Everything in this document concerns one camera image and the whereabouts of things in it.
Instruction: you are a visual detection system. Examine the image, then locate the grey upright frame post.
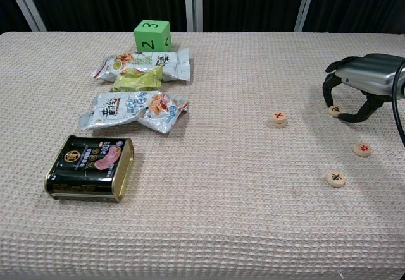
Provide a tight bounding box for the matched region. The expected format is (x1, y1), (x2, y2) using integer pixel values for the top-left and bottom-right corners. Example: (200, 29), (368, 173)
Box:
(184, 0), (204, 33)

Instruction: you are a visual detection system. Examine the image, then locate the beige waffle tablecloth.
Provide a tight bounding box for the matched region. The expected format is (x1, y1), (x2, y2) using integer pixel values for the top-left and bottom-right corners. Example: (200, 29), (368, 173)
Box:
(0, 32), (405, 280)

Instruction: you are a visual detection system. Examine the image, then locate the green numbered foam cube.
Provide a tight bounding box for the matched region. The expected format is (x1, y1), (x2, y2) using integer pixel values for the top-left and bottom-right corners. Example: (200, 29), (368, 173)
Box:
(133, 20), (173, 53)

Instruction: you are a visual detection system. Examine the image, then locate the grey slanted frame post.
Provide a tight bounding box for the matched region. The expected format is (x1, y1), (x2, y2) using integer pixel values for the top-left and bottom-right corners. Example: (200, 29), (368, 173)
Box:
(3, 0), (47, 32)
(294, 0), (318, 33)

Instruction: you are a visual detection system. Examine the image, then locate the black luncheon meat tin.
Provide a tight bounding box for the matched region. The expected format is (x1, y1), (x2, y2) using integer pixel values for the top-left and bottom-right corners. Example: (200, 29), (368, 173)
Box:
(44, 134), (135, 203)

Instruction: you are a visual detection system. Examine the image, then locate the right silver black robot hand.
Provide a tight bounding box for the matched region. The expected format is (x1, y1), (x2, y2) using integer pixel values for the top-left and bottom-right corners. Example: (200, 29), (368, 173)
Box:
(322, 53), (405, 123)

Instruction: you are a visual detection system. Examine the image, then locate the small yellow-green snack packet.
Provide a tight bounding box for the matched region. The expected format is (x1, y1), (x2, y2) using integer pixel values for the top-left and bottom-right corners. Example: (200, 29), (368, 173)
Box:
(110, 65), (164, 93)

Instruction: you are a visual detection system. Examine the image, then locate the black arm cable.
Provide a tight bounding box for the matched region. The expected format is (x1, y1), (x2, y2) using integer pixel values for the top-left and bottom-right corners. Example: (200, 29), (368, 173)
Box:
(391, 61), (405, 148)

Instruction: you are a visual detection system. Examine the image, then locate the white blue snack bag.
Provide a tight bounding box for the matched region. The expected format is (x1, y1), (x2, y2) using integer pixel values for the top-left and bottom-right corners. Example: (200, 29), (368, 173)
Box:
(78, 90), (190, 135)

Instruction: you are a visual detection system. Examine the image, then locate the white green peanut snack bag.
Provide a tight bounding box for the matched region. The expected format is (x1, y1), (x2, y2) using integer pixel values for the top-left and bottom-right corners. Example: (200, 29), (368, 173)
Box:
(90, 47), (191, 83)

